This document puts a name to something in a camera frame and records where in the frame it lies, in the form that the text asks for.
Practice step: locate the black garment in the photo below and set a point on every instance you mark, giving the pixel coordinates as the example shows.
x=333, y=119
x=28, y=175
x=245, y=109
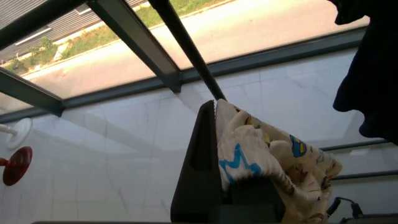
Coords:
x=373, y=77

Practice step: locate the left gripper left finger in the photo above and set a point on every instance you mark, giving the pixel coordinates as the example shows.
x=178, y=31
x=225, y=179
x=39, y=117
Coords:
x=199, y=174

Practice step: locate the cream printed garment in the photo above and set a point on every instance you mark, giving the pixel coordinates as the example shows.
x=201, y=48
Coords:
x=248, y=137

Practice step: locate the window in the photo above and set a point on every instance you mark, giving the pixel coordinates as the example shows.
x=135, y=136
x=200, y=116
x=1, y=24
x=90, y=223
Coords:
x=133, y=31

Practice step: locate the white round stand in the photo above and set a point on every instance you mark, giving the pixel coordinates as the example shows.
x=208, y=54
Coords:
x=21, y=130

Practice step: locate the red round stand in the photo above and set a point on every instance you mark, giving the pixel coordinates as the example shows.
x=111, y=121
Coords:
x=18, y=165

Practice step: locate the black clothes rack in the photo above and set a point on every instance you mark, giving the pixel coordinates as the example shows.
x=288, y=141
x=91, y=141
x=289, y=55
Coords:
x=186, y=43

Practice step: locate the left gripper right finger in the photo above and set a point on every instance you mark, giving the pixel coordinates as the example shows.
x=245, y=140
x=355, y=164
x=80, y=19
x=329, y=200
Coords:
x=255, y=193

